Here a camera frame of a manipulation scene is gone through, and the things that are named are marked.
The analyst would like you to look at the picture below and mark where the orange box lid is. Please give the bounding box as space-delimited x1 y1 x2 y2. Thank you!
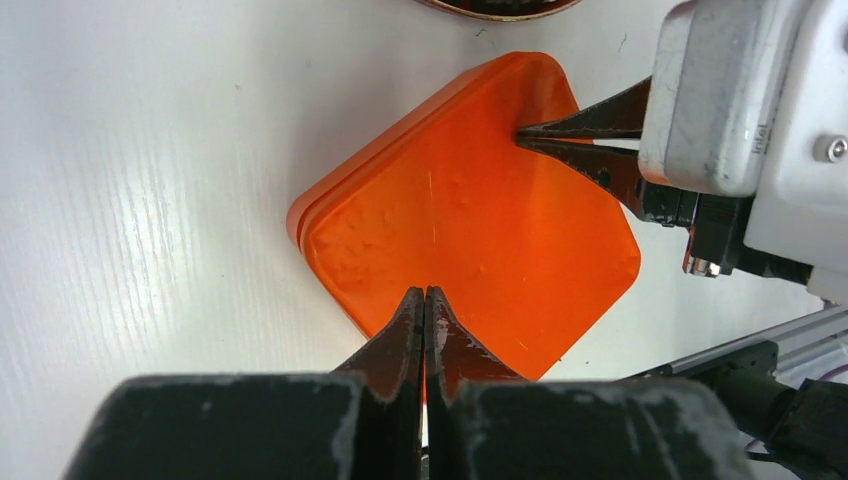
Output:
298 52 641 380

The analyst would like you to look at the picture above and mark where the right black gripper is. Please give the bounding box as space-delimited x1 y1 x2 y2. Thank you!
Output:
516 77 812 285

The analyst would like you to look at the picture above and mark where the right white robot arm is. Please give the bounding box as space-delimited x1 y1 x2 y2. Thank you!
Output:
516 79 847 479

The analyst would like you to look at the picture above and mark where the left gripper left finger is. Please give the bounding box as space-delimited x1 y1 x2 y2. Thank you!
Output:
65 287 424 479

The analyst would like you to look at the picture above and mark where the round red tray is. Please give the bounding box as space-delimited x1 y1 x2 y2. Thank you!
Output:
421 0 580 23

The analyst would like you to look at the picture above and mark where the orange chocolate box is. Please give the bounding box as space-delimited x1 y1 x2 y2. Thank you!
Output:
286 52 536 249

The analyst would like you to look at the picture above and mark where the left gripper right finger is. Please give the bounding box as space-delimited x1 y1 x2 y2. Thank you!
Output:
423 287 752 479

